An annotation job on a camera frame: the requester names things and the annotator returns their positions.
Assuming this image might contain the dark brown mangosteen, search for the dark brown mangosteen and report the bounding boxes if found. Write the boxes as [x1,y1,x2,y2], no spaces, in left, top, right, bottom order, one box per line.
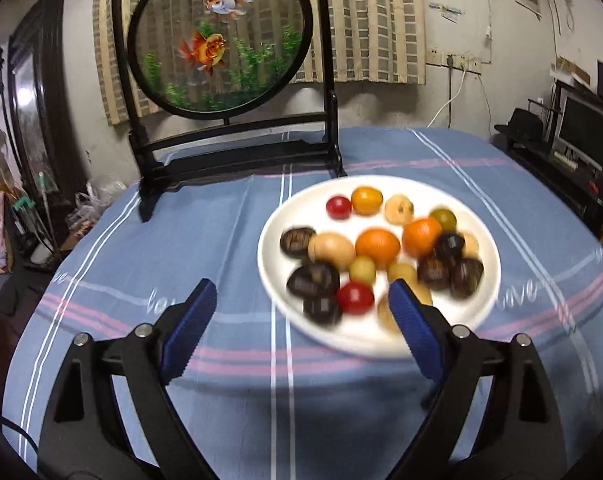
[416,255,451,291]

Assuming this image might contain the dark purple plum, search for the dark purple plum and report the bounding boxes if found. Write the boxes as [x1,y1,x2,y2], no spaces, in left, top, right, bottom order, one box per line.
[434,232,466,266]
[303,295,343,326]

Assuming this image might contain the computer monitor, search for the computer monitor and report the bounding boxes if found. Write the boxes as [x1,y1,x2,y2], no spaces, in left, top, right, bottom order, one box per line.
[556,92,603,171]

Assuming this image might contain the paper wall labels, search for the paper wall labels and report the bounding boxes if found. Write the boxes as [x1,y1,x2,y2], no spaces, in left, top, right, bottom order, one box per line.
[429,2,465,23]

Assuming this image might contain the black cable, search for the black cable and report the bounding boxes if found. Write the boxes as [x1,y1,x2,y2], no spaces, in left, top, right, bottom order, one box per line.
[0,417,40,461]

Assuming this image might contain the dark wooden framed cabinet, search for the dark wooden framed cabinet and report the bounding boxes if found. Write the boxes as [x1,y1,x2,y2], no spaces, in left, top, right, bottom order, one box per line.
[6,0,90,206]

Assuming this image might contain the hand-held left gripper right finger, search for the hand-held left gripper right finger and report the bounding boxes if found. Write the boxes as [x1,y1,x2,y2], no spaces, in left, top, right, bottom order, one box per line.
[387,280,567,480]

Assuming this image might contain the white oval plate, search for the white oval plate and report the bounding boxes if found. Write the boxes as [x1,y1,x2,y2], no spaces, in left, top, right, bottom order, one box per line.
[258,175,502,360]

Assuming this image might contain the black hat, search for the black hat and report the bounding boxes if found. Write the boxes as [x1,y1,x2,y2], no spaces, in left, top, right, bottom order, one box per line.
[494,108,546,142]

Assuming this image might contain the blue plaid tablecloth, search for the blue plaid tablecloth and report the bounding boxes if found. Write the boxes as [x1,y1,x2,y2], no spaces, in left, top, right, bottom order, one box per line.
[2,126,603,480]

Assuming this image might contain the white power cable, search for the white power cable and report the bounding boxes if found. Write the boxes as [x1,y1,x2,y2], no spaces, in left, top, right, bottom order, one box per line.
[426,62,468,128]

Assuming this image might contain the black desk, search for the black desk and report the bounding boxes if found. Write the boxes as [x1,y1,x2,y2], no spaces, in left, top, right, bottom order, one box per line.
[494,80,603,241]

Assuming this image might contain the white wall sockets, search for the white wall sockets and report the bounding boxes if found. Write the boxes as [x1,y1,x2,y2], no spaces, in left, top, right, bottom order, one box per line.
[426,47,482,73]

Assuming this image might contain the brown water chestnut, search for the brown water chestnut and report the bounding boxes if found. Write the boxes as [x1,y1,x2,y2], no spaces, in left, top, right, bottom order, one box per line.
[280,226,317,260]
[449,257,485,300]
[286,261,341,297]

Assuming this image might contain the clear plastic bags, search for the clear plastic bags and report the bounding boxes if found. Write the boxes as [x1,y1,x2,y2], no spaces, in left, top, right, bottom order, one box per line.
[66,177,127,231]

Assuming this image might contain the small olive green fruit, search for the small olive green fruit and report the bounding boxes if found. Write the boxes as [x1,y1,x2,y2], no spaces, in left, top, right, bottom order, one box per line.
[429,208,457,233]
[349,255,377,284]

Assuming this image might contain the round goldfish screen ornament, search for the round goldfish screen ornament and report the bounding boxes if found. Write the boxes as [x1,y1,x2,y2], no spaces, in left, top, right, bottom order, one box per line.
[110,0,345,223]

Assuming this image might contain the red cherry tomato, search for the red cherry tomato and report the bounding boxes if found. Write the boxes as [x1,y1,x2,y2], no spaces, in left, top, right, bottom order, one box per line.
[337,282,375,315]
[326,196,353,220]

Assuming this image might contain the tan round fruit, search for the tan round fruit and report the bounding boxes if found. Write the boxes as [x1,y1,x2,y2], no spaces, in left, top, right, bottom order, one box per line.
[308,232,356,271]
[459,232,481,260]
[376,285,433,336]
[384,195,415,225]

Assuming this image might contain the mandarin orange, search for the mandarin orange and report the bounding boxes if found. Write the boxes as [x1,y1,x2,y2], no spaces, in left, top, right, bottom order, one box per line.
[355,228,401,269]
[402,217,443,257]

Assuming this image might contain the beige checked curtain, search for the beige checked curtain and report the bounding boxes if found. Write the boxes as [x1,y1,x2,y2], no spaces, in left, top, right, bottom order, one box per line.
[92,0,427,128]

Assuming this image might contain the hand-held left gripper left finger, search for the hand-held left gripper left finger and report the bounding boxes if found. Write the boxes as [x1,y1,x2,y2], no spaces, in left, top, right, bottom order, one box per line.
[39,278,218,480]

